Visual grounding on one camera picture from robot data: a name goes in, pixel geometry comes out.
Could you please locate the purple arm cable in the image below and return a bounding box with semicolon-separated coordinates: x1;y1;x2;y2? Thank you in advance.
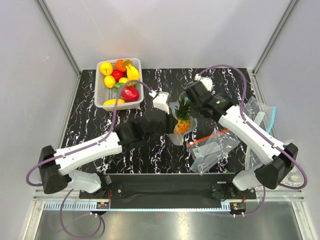
196;64;308;190
26;79;155;187

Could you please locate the yellow toy mango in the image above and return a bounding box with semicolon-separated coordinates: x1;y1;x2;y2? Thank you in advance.
103;98;125;106

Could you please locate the toy dragon fruit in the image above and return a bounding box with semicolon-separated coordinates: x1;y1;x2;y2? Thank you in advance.
120;86;140;102

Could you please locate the right aluminium frame post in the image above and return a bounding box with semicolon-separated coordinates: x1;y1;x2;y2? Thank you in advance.
252;0;300;75

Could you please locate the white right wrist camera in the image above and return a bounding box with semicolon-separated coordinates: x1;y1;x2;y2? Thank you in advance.
194;74;213;92

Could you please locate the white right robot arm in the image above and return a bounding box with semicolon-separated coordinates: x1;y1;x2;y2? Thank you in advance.
184;81;298;199

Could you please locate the red toy apple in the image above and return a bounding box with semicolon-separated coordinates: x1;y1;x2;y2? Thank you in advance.
111;69;125;82

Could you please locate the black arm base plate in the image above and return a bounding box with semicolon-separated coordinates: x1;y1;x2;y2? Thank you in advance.
79;173;257;210

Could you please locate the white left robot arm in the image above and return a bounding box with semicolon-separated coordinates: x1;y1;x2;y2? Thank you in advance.
39;109;178;198

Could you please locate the aluminium frame post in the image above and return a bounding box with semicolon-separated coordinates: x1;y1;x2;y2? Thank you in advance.
252;0;300;75
35;0;82;77

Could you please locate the white slotted cable duct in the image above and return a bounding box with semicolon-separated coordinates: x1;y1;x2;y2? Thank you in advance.
43;201;233;212

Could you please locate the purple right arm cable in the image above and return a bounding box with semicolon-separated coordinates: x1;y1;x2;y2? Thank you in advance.
196;64;308;190

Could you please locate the yellow toy lemon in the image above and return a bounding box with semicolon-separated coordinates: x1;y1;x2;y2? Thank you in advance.
104;75;116;89
118;77;128;84

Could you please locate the toy pineapple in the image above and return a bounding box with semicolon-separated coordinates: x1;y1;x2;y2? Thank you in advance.
174;93;193;135

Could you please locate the yellow toy banana bunch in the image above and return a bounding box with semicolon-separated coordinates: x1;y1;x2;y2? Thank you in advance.
125;64;140;81

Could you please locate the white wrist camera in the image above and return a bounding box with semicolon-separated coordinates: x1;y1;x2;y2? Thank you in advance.
194;74;213;92
149;90;171;115

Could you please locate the black marble pattern mat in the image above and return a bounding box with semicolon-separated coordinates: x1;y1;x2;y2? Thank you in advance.
61;68;255;174

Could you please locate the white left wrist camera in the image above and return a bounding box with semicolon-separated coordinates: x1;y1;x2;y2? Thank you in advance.
149;90;171;115

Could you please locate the white plastic fruit basket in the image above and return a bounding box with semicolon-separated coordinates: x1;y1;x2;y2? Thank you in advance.
94;58;144;112

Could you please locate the orange toy tangerine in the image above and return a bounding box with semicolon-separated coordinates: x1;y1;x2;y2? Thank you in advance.
115;59;132;73

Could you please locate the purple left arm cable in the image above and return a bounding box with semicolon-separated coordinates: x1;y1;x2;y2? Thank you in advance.
26;79;155;187

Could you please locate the teal zipper clear bag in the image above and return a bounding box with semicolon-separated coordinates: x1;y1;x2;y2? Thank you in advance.
169;96;198;146

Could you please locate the left aluminium frame post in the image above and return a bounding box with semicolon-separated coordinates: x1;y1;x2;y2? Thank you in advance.
35;0;82;77

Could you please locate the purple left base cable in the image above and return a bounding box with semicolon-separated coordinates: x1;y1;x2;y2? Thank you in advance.
59;188;106;238

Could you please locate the red zipper clear bag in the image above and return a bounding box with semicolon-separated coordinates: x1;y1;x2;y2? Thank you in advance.
187;129;240;176

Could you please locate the aluminium front rail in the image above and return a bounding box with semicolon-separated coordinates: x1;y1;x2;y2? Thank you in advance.
33;181;305;202

